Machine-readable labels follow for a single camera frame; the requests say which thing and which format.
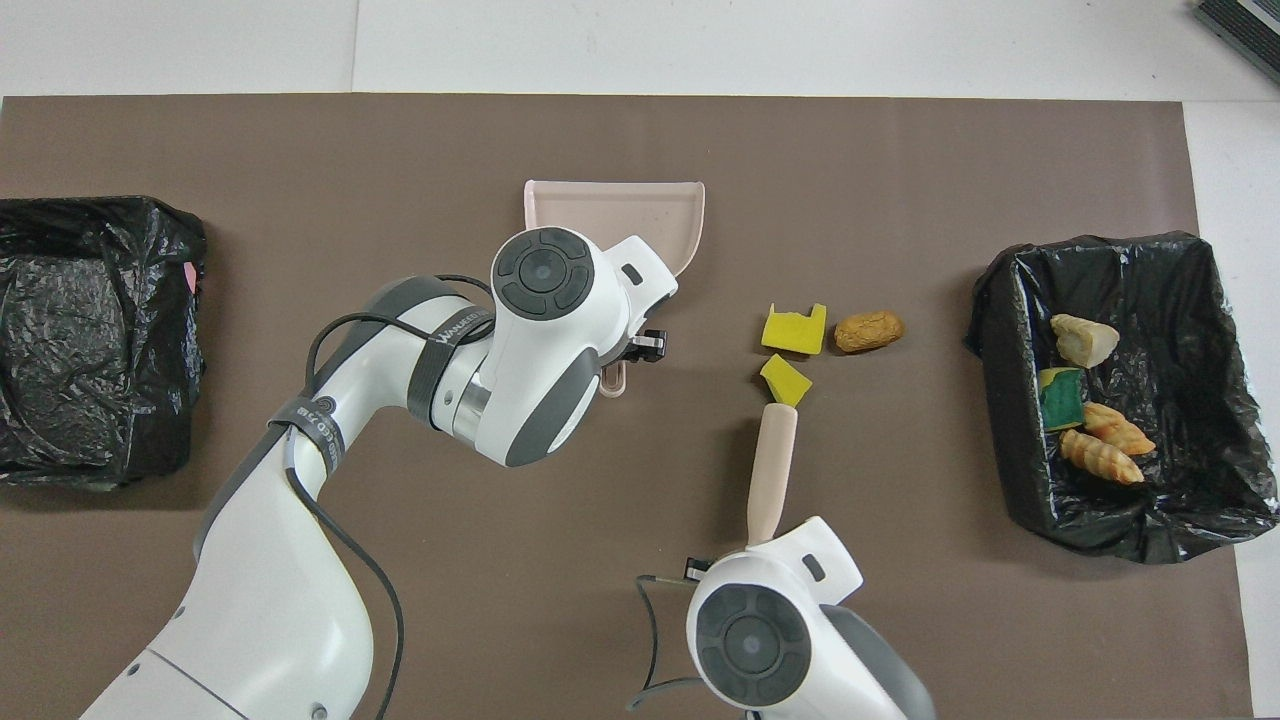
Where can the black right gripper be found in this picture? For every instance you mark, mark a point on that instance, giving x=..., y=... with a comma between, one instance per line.
x=696, y=569

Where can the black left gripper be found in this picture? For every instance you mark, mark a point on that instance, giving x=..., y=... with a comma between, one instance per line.
x=650, y=345

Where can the beige hand brush black bristles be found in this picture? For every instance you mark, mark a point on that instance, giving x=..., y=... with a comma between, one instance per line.
x=772, y=470

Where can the beige plastic dustpan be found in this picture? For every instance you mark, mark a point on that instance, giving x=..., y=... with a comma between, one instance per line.
x=620, y=210

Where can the wedge yellow sponge piece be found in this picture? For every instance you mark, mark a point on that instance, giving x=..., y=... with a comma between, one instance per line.
x=785, y=378

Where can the notched yellow sponge piece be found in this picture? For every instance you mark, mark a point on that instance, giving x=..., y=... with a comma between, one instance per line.
x=795, y=335

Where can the brown bread roll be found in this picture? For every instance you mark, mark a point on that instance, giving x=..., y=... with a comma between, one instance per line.
x=868, y=331

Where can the green yellow sponge piece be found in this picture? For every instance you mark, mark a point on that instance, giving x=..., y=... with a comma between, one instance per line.
x=1062, y=400

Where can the orange striped croissant piece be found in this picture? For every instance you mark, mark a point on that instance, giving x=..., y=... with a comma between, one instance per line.
x=1118, y=428
x=1100, y=458

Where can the pale flaky bread piece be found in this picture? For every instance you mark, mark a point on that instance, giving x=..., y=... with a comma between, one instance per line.
x=1085, y=340

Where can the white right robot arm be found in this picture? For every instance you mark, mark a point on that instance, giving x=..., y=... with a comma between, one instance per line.
x=770, y=560

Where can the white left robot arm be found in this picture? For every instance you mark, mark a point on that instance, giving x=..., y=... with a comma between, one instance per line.
x=590, y=330

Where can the black bagged bin pink spot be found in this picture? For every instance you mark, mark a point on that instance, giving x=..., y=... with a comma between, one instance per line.
x=80, y=330

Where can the brown table mat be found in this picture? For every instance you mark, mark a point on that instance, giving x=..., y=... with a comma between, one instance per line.
x=900, y=150

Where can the grey ribbed object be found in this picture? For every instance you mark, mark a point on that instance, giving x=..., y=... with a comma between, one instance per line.
x=1250, y=25

